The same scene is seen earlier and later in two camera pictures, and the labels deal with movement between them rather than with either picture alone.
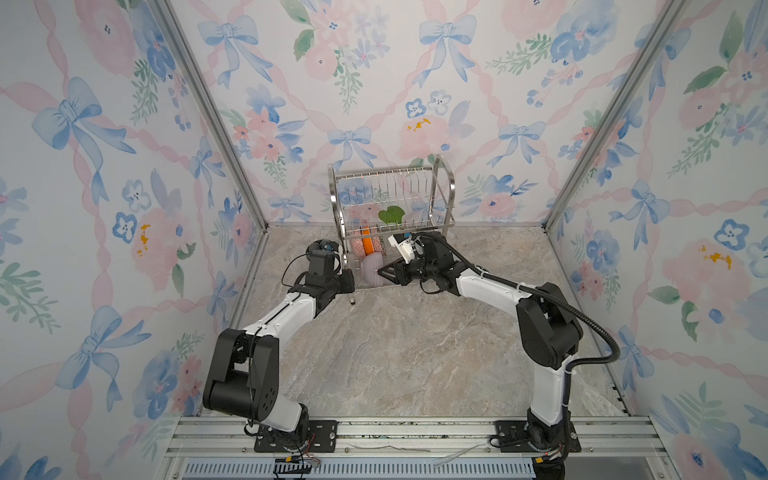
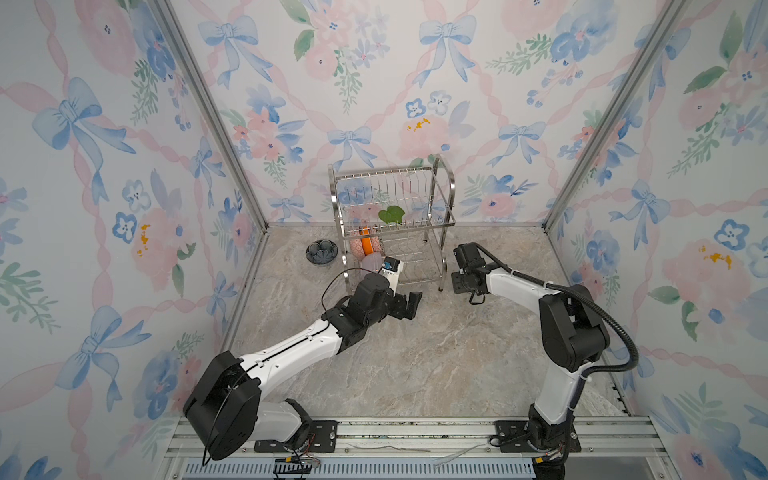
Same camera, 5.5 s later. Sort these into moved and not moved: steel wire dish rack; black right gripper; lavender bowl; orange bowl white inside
Moved: black right gripper
Not moved: orange bowl white inside; steel wire dish rack; lavender bowl
